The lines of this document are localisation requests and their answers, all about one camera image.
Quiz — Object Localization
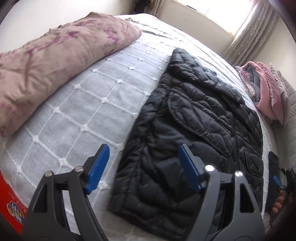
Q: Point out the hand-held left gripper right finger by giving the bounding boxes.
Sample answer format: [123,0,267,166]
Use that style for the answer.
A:
[178,144,265,241]

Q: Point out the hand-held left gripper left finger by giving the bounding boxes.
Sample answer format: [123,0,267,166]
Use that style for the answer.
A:
[21,144,110,241]

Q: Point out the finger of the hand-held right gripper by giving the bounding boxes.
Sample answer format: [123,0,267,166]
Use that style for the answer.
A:
[273,175,285,191]

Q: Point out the black quilted jacket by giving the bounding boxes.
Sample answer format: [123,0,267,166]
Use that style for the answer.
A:
[107,47,264,241]

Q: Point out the person's right hand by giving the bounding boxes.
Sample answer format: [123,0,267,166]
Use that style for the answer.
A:
[270,189,293,215]

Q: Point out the dark cloth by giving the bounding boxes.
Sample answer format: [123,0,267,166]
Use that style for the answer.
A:
[265,151,281,214]

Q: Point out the grey checked bedspread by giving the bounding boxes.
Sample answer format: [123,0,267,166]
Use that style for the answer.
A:
[0,13,278,241]

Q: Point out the pink folded blanket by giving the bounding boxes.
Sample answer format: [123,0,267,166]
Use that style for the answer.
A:
[235,61,286,127]

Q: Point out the red cardboard box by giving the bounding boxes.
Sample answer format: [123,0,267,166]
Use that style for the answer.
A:
[0,170,29,234]

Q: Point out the plaid cloth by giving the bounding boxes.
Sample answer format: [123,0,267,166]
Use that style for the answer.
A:
[242,80,256,96]

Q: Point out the pink floral quilt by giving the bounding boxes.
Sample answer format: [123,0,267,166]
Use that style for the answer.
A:
[0,12,142,137]

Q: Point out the grey curtain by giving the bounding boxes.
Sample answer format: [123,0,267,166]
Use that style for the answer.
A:
[222,3,286,67]

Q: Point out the window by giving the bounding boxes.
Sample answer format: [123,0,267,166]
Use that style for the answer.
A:
[173,0,262,39]

